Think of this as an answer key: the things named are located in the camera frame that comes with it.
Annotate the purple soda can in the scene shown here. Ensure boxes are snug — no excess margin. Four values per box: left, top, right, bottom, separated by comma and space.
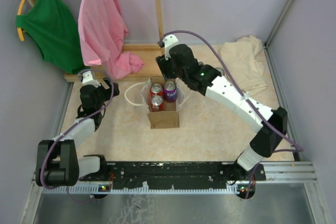
216, 67, 225, 76

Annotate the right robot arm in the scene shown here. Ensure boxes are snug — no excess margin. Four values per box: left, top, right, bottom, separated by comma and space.
155, 42, 288, 180

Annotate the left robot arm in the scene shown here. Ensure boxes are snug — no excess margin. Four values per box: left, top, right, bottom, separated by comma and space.
35, 78, 120, 189

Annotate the purple Fanta can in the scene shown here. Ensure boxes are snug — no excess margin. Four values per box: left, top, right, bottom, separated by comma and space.
163, 81, 177, 103

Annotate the wooden clothes rack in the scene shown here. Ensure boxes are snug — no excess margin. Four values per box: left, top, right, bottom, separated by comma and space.
19, 0, 163, 82

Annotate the red soda can rear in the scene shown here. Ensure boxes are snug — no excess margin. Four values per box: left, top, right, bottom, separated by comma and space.
150, 83, 163, 97

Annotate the red soda can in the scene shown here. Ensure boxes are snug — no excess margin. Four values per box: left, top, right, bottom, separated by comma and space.
150, 83, 163, 97
150, 95, 164, 112

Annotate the red soda can front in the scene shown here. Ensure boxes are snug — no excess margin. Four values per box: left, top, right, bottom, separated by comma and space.
150, 95, 164, 112

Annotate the pink t-shirt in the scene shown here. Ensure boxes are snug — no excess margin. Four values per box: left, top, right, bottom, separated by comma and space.
78, 0, 144, 79

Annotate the beige folded cloth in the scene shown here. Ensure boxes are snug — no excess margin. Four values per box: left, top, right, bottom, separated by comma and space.
219, 35, 267, 95

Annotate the green tank top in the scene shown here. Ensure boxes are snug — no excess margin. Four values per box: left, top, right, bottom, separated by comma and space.
16, 0, 88, 74

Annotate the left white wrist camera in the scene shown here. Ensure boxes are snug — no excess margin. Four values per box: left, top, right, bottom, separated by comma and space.
78, 71, 101, 88

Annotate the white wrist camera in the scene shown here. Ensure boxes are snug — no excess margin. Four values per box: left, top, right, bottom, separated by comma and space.
78, 71, 101, 88
161, 34, 179, 60

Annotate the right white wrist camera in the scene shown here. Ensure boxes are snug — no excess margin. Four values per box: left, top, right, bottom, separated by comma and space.
161, 34, 179, 60

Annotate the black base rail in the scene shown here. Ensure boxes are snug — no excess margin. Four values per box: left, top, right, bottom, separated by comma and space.
79, 161, 266, 198

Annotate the aluminium frame rail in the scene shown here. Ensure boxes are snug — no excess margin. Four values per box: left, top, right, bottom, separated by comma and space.
42, 162, 317, 197

